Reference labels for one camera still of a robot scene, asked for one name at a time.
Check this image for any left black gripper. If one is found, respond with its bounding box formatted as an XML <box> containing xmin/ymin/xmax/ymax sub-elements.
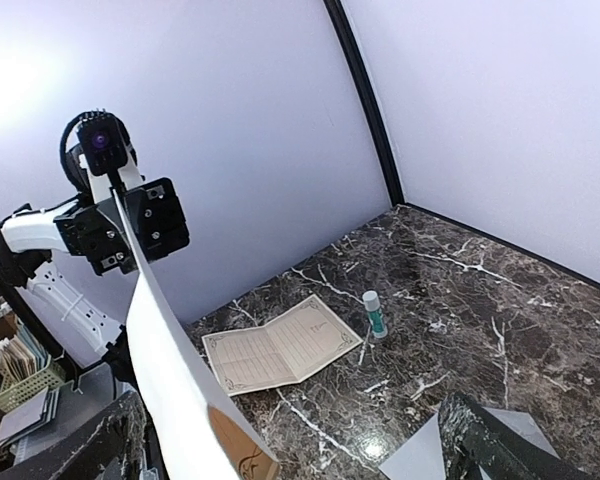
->
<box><xmin>53</xmin><ymin>177</ymin><xmax>190</xmax><ymax>276</ymax></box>

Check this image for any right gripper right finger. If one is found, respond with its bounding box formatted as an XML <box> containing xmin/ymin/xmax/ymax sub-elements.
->
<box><xmin>438</xmin><ymin>392</ymin><xmax>591</xmax><ymax>480</ymax></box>

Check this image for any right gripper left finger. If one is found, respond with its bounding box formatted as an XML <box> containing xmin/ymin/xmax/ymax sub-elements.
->
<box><xmin>0</xmin><ymin>392</ymin><xmax>146</xmax><ymax>480</ymax></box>

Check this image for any grey envelope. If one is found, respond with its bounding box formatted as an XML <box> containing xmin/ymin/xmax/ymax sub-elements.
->
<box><xmin>380</xmin><ymin>396</ymin><xmax>573</xmax><ymax>479</ymax></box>

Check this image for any white letter paper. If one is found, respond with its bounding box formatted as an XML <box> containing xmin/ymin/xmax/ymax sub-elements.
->
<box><xmin>116</xmin><ymin>202</ymin><xmax>280</xmax><ymax>479</ymax></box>

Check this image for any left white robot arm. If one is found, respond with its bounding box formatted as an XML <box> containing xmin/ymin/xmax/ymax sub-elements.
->
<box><xmin>0</xmin><ymin>110</ymin><xmax>190</xmax><ymax>383</ymax></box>

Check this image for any beige decorated letter sheet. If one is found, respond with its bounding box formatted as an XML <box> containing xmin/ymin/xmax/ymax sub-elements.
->
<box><xmin>202</xmin><ymin>294</ymin><xmax>363</xmax><ymax>396</ymax></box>

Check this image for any green storage basket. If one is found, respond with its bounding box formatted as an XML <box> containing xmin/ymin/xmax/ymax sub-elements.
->
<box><xmin>0</xmin><ymin>325</ymin><xmax>66</xmax><ymax>413</ymax></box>

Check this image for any green glue stick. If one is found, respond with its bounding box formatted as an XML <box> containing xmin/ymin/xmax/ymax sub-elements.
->
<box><xmin>362</xmin><ymin>290</ymin><xmax>388</xmax><ymax>339</ymax></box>

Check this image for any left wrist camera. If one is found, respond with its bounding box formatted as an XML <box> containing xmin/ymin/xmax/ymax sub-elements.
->
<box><xmin>77</xmin><ymin>111</ymin><xmax>129</xmax><ymax>176</ymax></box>

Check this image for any left black frame post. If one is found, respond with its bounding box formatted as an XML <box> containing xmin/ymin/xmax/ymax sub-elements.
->
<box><xmin>323</xmin><ymin>0</ymin><xmax>405</xmax><ymax>206</ymax></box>

